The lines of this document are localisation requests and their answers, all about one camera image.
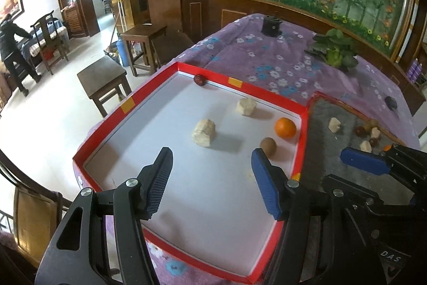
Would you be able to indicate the grey felt mat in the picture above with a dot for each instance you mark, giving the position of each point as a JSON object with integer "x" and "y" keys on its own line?
{"x": 333, "y": 151}

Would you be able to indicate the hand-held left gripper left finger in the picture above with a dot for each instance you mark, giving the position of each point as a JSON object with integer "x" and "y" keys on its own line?
{"x": 159, "y": 181}

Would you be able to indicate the dark wooden stool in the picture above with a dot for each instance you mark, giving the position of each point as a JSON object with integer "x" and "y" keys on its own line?
{"x": 103, "y": 74}

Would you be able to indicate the blue water bottle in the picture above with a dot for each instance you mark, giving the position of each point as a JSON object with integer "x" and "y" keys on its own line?
{"x": 123, "y": 53}

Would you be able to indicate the green leafy cabbage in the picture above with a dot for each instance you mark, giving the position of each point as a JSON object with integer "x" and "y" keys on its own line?
{"x": 333, "y": 51}

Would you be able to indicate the purple floral blanket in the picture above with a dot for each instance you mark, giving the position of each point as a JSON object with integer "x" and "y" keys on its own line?
{"x": 267, "y": 48}

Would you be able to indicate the wooden counter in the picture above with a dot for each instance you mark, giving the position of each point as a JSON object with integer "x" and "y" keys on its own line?
{"x": 166, "y": 11}

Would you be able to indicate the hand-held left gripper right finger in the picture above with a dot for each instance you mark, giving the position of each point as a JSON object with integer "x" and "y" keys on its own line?
{"x": 267, "y": 184}

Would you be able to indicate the black cylinder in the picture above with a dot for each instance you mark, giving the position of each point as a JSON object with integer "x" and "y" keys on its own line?
{"x": 272, "y": 26}

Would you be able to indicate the red-rimmed white tray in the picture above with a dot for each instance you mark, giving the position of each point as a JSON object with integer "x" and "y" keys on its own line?
{"x": 206, "y": 205}

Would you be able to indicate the black case with metal strip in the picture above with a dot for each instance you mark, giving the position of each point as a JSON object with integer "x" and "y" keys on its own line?
{"x": 390, "y": 102}

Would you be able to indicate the wooden chair with tan panel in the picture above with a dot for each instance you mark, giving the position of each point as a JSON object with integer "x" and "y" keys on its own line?
{"x": 33, "y": 225}

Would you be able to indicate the dark wooden chair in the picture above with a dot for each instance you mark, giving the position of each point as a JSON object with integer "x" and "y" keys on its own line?
{"x": 46, "y": 34}

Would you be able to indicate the purple bottle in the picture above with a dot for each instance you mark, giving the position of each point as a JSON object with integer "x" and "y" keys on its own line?
{"x": 418, "y": 72}
{"x": 411, "y": 68}

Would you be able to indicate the small wooden table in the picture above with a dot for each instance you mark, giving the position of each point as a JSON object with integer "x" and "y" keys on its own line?
{"x": 143, "y": 33}

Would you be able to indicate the broom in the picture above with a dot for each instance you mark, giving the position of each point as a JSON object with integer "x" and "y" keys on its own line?
{"x": 113, "y": 38}

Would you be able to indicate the framed wall picture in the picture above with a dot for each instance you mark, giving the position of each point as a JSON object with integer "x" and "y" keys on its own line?
{"x": 11, "y": 1}

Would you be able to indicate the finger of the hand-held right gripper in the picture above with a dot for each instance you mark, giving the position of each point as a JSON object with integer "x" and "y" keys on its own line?
{"x": 363, "y": 160}
{"x": 367, "y": 196}

